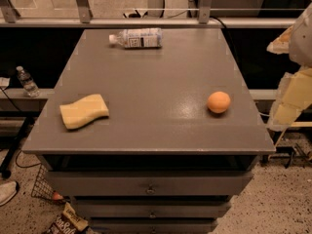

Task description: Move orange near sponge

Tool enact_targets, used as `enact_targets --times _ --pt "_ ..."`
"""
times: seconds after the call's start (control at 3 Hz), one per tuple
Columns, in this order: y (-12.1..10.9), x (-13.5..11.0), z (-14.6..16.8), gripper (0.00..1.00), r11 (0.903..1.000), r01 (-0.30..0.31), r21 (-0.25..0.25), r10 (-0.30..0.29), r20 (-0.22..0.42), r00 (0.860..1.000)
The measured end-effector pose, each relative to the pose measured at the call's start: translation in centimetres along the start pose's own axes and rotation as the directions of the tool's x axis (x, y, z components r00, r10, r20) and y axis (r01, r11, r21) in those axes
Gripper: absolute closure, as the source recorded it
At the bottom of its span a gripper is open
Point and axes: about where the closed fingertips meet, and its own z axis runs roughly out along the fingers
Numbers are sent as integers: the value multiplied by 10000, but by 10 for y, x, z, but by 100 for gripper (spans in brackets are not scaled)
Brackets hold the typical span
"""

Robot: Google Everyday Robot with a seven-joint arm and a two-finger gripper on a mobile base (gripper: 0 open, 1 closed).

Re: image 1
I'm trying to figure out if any yellow sponge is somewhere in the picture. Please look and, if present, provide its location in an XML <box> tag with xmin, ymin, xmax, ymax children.
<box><xmin>59</xmin><ymin>94</ymin><xmax>109</xmax><ymax>130</ymax></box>

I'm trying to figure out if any metal railing frame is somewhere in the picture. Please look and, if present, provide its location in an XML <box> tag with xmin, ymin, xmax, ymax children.
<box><xmin>0</xmin><ymin>0</ymin><xmax>312</xmax><ymax>29</ymax></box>

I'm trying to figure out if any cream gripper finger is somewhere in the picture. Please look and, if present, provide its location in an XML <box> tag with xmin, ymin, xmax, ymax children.
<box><xmin>266</xmin><ymin>26</ymin><xmax>293</xmax><ymax>55</ymax></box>
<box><xmin>267</xmin><ymin>66</ymin><xmax>312</xmax><ymax>132</ymax></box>

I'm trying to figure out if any grey drawer cabinet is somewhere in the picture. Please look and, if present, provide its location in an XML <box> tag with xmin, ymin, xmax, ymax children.
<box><xmin>21</xmin><ymin>27</ymin><xmax>277</xmax><ymax>234</ymax></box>

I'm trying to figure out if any white shoe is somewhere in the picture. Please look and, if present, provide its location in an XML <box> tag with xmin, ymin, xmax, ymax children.
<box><xmin>0</xmin><ymin>181</ymin><xmax>20</xmax><ymax>206</ymax></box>

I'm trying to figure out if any middle grey drawer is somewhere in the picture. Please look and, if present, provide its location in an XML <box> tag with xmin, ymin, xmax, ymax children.
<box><xmin>73</xmin><ymin>199</ymin><xmax>231</xmax><ymax>218</ymax></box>

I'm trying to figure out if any wire mesh basket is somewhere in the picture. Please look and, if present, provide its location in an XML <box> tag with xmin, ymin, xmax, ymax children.
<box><xmin>31</xmin><ymin>165</ymin><xmax>66</xmax><ymax>204</ymax></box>

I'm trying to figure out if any clear plastic bottle lying down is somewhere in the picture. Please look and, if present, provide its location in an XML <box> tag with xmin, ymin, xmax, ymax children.
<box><xmin>109</xmin><ymin>28</ymin><xmax>163</xmax><ymax>49</ymax></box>

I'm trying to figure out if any yellow metal stand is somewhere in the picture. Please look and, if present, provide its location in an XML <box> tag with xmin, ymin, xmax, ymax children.
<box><xmin>272</xmin><ymin>120</ymin><xmax>312</xmax><ymax>168</ymax></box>

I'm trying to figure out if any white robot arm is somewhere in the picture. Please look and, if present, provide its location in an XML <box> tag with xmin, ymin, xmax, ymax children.
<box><xmin>267</xmin><ymin>5</ymin><xmax>312</xmax><ymax>132</ymax></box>

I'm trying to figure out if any small upright water bottle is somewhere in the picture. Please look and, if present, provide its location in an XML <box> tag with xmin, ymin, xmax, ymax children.
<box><xmin>17</xmin><ymin>66</ymin><xmax>40</xmax><ymax>98</ymax></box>

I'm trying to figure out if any bottom grey drawer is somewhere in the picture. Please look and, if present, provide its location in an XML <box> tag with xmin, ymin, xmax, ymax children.
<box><xmin>90</xmin><ymin>218</ymin><xmax>217</xmax><ymax>234</ymax></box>

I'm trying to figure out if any top grey drawer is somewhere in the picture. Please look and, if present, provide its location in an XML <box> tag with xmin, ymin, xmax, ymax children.
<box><xmin>46</xmin><ymin>172</ymin><xmax>253</xmax><ymax>196</ymax></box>

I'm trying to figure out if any grey drawer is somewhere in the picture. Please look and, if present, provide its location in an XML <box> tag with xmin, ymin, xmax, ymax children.
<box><xmin>46</xmin><ymin>172</ymin><xmax>253</xmax><ymax>196</ymax></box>
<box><xmin>73</xmin><ymin>199</ymin><xmax>231</xmax><ymax>218</ymax></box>
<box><xmin>90</xmin><ymin>218</ymin><xmax>217</xmax><ymax>234</ymax></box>

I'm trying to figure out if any black floor cable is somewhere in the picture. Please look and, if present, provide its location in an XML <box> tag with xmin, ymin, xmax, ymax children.
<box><xmin>15</xmin><ymin>149</ymin><xmax>42</xmax><ymax>170</ymax></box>

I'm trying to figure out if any snack chip bag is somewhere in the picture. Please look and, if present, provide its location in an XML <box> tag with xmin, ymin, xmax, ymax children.
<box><xmin>42</xmin><ymin>203</ymin><xmax>89</xmax><ymax>234</ymax></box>

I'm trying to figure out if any orange fruit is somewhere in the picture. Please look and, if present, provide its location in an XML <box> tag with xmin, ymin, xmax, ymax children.
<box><xmin>207</xmin><ymin>92</ymin><xmax>231</xmax><ymax>113</ymax></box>

